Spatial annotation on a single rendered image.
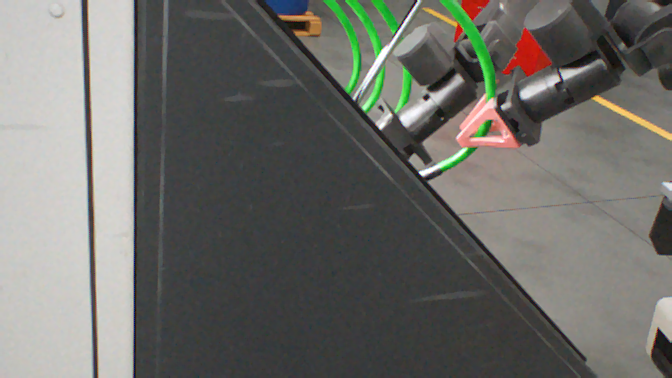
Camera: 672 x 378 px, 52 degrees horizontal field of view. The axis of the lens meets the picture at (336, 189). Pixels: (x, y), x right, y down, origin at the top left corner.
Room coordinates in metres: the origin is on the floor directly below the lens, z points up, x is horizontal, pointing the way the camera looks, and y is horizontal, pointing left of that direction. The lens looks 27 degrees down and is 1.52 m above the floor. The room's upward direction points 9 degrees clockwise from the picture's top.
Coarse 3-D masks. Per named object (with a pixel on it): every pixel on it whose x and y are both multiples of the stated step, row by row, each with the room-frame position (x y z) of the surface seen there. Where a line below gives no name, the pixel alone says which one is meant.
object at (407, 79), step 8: (376, 0) 1.01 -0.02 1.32; (376, 8) 1.01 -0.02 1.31; (384, 8) 1.01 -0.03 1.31; (384, 16) 1.02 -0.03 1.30; (392, 16) 1.02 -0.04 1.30; (392, 24) 1.02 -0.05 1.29; (392, 32) 1.03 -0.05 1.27; (408, 72) 1.04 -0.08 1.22; (408, 80) 1.04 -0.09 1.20; (408, 88) 1.04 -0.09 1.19; (408, 96) 1.04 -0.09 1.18; (400, 104) 1.04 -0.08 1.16
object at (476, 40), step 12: (444, 0) 0.83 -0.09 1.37; (456, 0) 0.84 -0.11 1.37; (456, 12) 0.83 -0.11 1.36; (468, 24) 0.83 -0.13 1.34; (468, 36) 0.84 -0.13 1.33; (480, 36) 0.84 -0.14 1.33; (480, 48) 0.84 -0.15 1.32; (480, 60) 0.84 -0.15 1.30; (492, 72) 0.84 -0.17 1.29; (492, 84) 0.84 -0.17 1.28; (492, 96) 0.84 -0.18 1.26; (492, 120) 0.84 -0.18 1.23; (480, 132) 0.84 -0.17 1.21; (456, 156) 0.84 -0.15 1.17; (468, 156) 0.84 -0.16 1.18; (444, 168) 0.83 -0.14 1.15
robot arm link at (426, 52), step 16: (416, 32) 0.95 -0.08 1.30; (432, 32) 0.94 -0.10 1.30; (400, 48) 0.94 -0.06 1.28; (416, 48) 0.91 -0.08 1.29; (432, 48) 0.92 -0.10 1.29; (448, 48) 0.95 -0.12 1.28; (496, 48) 0.96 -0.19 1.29; (416, 64) 0.92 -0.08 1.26; (432, 64) 0.92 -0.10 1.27; (448, 64) 0.93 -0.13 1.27; (464, 64) 0.96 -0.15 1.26; (496, 64) 0.95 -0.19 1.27; (416, 80) 0.93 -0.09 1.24; (432, 80) 0.92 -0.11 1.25; (480, 80) 0.96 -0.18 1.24
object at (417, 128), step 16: (416, 96) 0.94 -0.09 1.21; (384, 112) 0.95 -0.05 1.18; (400, 112) 0.93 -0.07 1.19; (416, 112) 0.92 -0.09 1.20; (432, 112) 0.92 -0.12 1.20; (400, 128) 0.90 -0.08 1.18; (416, 128) 0.91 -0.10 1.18; (432, 128) 0.92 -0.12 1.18; (416, 144) 0.91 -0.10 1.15; (432, 160) 0.92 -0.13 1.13
